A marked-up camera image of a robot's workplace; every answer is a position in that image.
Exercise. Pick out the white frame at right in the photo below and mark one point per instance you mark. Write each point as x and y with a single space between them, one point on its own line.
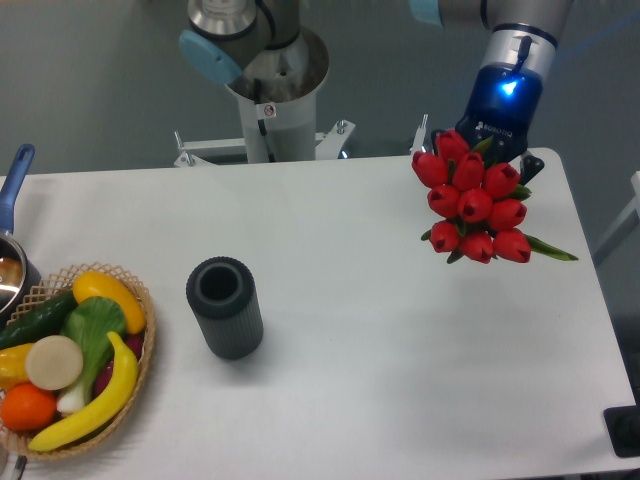
620 228

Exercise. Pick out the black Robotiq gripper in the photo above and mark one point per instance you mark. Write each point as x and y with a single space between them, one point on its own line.
501 107

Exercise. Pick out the woven wicker basket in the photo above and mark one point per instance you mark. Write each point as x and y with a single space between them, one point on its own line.
50 287

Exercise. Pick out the yellow banana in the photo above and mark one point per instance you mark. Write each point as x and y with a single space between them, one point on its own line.
101 409

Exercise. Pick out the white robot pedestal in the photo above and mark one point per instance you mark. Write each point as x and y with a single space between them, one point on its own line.
276 96

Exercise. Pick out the beige round disc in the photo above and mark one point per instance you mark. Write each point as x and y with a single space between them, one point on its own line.
54 362

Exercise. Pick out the blue handled saucepan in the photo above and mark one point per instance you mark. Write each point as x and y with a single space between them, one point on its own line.
18 274

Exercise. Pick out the dark grey ribbed vase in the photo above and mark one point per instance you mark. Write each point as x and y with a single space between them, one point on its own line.
221 292

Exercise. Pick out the red tulip bouquet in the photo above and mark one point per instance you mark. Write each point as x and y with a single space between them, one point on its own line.
480 202

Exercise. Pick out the green cucumber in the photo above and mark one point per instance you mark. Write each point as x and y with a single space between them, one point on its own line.
44 320

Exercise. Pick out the green bok choy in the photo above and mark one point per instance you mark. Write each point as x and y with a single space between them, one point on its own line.
87 325

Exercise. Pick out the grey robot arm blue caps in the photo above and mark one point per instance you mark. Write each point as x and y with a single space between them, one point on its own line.
524 40

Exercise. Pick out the yellow pepper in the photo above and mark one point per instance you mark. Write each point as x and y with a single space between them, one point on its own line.
13 366

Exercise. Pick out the black box at table edge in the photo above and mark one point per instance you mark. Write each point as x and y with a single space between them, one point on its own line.
623 428

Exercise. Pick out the purple red vegetable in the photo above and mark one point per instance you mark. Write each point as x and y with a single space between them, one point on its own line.
135 344

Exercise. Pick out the orange fruit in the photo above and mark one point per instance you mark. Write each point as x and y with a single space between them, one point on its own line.
27 408

